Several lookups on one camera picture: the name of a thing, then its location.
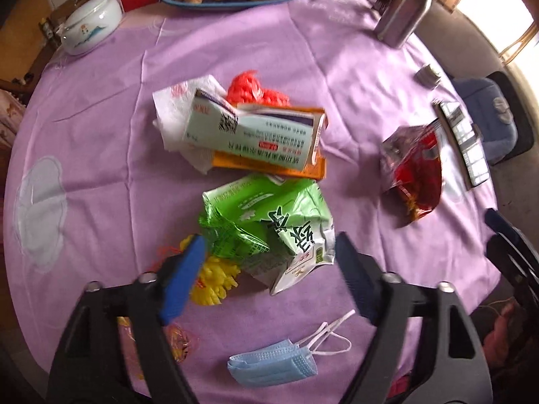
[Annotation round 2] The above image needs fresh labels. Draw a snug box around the purple tablecloth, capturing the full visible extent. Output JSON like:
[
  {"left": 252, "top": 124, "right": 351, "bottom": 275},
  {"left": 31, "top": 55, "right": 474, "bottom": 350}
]
[{"left": 2, "top": 0, "right": 504, "bottom": 404}]

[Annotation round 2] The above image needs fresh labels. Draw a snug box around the red foam fruit net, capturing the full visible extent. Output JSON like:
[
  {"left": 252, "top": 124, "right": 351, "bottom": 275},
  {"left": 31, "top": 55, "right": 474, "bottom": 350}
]
[{"left": 226, "top": 69, "right": 292, "bottom": 108}]

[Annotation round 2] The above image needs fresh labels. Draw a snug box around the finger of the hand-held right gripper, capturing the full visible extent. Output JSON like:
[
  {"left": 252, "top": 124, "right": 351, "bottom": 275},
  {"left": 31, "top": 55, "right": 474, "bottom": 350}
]
[
  {"left": 486, "top": 236, "right": 539, "bottom": 316},
  {"left": 484, "top": 208, "right": 539, "bottom": 270}
]

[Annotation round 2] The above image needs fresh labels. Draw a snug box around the person's right forearm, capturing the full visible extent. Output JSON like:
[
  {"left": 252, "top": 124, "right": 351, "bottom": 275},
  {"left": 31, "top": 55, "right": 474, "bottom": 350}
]
[{"left": 493, "top": 332, "right": 539, "bottom": 404}]

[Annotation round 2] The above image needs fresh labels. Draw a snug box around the clear candy wrapper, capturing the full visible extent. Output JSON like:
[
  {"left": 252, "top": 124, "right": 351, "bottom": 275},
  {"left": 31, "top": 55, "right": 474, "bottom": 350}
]
[{"left": 116, "top": 315, "right": 199, "bottom": 365}]

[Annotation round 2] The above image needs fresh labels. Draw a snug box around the person's right hand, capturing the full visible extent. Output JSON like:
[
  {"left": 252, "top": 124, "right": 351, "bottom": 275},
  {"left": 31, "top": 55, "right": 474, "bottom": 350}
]
[{"left": 484, "top": 303, "right": 520, "bottom": 367}]

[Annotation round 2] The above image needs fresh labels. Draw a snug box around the white green medicine box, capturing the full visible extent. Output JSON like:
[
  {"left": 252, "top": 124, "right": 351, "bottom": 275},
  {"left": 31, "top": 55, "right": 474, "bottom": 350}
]
[{"left": 182, "top": 88, "right": 329, "bottom": 173}]

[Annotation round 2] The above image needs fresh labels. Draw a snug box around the tall wooden chair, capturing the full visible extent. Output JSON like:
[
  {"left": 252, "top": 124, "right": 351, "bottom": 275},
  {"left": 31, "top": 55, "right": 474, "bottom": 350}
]
[{"left": 499, "top": 21, "right": 539, "bottom": 64}]

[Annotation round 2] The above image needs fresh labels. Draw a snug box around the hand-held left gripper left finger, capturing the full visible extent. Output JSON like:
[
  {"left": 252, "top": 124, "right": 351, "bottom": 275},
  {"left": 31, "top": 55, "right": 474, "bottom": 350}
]
[{"left": 46, "top": 234, "right": 207, "bottom": 404}]

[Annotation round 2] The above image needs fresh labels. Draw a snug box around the yellow foam fruit net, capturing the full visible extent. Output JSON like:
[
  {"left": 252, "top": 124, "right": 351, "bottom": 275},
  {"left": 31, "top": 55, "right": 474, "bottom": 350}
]
[{"left": 179, "top": 236, "right": 241, "bottom": 306}]

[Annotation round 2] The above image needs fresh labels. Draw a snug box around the steel bottle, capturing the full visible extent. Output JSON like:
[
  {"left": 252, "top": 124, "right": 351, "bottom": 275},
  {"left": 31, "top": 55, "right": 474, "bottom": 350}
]
[{"left": 374, "top": 0, "right": 439, "bottom": 49}]

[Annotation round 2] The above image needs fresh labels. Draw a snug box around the green drink carton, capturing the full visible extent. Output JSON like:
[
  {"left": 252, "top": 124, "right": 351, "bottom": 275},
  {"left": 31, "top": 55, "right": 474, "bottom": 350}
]
[{"left": 198, "top": 173, "right": 338, "bottom": 297}]

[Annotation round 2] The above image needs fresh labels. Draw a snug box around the blue face mask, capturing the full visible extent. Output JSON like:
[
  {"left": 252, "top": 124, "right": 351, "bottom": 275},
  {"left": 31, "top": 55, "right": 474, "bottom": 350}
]
[{"left": 227, "top": 309, "right": 352, "bottom": 388}]

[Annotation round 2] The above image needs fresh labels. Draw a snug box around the blue seat cushion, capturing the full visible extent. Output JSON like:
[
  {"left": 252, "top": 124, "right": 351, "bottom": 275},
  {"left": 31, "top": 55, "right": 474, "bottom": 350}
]
[{"left": 452, "top": 76, "right": 518, "bottom": 165}]

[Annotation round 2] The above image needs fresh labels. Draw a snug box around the red snack bag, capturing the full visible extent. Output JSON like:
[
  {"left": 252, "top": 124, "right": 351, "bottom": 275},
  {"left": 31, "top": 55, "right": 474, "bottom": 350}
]
[{"left": 380, "top": 120, "right": 445, "bottom": 224}]

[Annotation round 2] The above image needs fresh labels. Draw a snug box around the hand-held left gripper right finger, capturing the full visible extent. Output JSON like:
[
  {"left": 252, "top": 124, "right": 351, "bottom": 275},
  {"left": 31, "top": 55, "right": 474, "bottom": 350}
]
[{"left": 335, "top": 231, "right": 493, "bottom": 404}]

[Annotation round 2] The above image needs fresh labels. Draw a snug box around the white ceramic jar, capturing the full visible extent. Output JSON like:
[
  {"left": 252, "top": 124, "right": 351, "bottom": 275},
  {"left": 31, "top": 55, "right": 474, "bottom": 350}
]
[{"left": 60, "top": 0, "right": 123, "bottom": 56}]

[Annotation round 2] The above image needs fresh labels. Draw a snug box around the white tissue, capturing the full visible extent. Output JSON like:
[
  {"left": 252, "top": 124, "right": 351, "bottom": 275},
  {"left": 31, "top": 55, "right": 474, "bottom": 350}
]
[{"left": 152, "top": 75, "right": 230, "bottom": 175}]

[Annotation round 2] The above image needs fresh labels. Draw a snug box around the black chair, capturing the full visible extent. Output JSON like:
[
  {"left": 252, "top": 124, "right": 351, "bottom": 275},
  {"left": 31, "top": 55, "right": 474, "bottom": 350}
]
[{"left": 488, "top": 71, "right": 535, "bottom": 161}]

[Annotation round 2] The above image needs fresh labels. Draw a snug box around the orange medicine box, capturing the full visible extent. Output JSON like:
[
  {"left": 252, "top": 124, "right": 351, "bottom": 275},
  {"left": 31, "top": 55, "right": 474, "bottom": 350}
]
[{"left": 211, "top": 103, "right": 328, "bottom": 181}]

